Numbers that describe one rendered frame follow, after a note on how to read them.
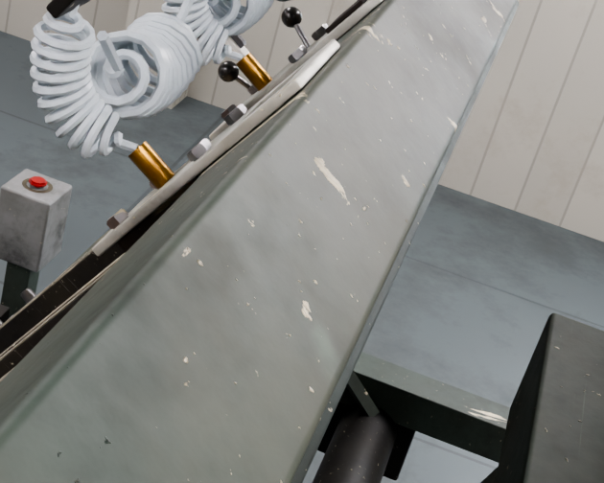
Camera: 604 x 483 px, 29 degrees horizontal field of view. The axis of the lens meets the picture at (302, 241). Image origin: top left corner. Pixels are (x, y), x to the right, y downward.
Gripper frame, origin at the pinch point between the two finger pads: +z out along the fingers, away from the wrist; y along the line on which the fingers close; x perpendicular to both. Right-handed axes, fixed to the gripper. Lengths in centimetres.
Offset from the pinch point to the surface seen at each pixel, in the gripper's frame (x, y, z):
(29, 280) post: -14, 83, 7
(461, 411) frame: -14, 22, 88
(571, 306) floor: -242, 67, 164
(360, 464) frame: 8, 36, 78
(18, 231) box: -11, 74, -2
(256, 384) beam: 165, -63, 12
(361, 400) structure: -9, 36, 73
